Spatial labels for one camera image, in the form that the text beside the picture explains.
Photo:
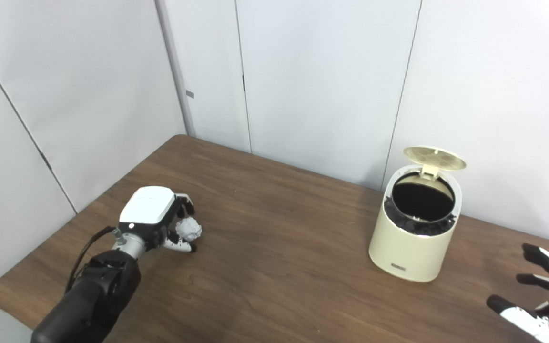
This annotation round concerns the cream round bin lid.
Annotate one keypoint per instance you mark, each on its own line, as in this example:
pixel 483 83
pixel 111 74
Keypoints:
pixel 434 157

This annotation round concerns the white paper ball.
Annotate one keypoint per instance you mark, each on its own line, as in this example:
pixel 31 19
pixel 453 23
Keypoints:
pixel 189 229

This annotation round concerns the grey wall corner post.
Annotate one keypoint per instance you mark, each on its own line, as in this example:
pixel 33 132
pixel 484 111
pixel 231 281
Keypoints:
pixel 174 62

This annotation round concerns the black bin liner bag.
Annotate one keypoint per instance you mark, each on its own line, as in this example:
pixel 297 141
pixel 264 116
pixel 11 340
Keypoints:
pixel 422 200

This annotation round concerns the cream-colored bin body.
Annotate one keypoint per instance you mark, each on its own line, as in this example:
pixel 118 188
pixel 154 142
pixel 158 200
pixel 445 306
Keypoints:
pixel 410 252

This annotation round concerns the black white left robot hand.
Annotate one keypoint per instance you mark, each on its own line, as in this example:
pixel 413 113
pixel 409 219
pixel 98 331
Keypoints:
pixel 148 207

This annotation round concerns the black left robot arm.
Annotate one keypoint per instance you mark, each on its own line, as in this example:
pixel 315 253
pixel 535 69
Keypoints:
pixel 93 295

